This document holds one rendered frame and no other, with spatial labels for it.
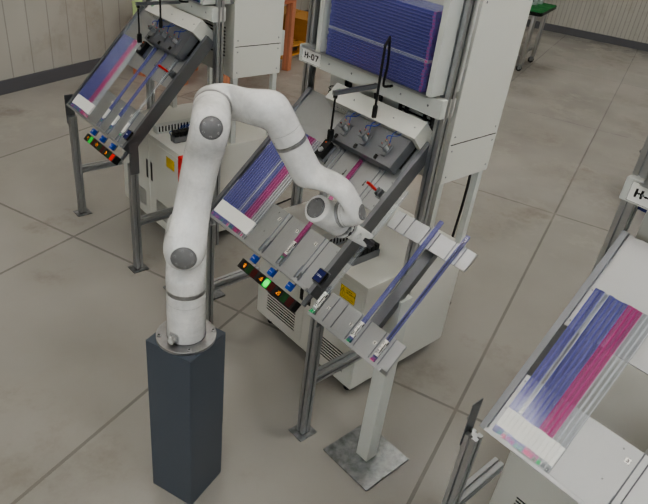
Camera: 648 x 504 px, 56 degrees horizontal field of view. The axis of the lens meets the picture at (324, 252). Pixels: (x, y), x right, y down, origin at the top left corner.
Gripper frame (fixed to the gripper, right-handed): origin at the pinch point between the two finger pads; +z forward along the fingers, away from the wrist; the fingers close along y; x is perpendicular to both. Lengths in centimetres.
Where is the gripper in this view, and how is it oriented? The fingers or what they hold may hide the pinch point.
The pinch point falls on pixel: (367, 241)
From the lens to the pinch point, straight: 200.9
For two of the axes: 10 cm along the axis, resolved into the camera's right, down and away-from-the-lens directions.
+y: -6.6, -4.6, 5.9
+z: 5.2, 2.9, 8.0
